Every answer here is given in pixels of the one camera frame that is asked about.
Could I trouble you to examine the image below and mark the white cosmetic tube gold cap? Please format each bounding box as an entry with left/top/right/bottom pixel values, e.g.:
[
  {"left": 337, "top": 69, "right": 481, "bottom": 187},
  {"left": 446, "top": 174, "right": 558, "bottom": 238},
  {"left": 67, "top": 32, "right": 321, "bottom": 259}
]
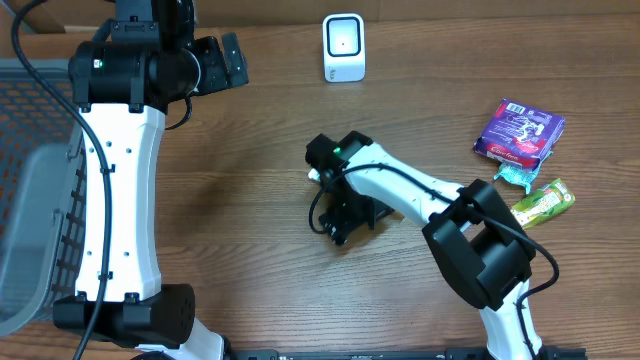
[{"left": 308, "top": 168, "right": 321, "bottom": 182}]

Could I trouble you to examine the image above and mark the teal packet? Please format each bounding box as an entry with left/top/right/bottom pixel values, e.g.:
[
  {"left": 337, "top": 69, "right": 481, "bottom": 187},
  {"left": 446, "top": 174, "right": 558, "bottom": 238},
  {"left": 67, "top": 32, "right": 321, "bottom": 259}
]
[{"left": 493, "top": 152, "right": 552, "bottom": 195}]

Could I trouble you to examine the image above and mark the purple snack packet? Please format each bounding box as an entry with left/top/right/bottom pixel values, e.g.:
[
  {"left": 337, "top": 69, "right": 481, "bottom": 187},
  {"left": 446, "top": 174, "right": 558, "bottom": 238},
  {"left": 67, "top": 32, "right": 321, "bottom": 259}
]
[{"left": 474, "top": 98, "right": 566, "bottom": 172}]

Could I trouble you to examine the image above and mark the green yellow sachet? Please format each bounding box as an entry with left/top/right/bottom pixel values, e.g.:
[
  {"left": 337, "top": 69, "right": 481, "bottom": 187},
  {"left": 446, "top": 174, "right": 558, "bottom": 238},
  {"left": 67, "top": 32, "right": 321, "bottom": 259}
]
[{"left": 511, "top": 178, "right": 576, "bottom": 229}]

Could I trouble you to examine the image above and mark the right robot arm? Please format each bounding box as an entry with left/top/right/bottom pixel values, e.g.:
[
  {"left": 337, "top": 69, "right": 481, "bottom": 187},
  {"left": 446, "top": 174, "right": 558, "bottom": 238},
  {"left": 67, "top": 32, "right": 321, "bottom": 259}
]
[{"left": 305, "top": 131, "right": 542, "bottom": 359}]

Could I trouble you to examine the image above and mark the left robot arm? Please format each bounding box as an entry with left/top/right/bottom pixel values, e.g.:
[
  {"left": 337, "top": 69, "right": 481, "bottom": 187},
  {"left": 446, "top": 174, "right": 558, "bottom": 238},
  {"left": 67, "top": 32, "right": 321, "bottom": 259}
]
[{"left": 53, "top": 1, "right": 248, "bottom": 359}]

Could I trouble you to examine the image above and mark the white barcode scanner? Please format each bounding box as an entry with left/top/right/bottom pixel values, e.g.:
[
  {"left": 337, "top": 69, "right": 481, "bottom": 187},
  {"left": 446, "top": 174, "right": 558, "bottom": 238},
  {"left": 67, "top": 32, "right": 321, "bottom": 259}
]
[{"left": 322, "top": 13, "right": 366, "bottom": 83}]

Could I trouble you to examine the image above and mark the grey plastic basket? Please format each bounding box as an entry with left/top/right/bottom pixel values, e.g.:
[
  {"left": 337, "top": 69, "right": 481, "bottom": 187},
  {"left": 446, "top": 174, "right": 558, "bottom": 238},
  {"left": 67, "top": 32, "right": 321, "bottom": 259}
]
[{"left": 1, "top": 59, "right": 86, "bottom": 336}]

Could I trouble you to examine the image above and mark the black rail at table edge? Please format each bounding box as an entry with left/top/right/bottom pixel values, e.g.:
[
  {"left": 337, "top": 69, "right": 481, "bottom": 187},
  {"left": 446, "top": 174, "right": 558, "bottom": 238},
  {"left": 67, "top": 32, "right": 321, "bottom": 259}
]
[{"left": 232, "top": 347, "right": 589, "bottom": 360}]

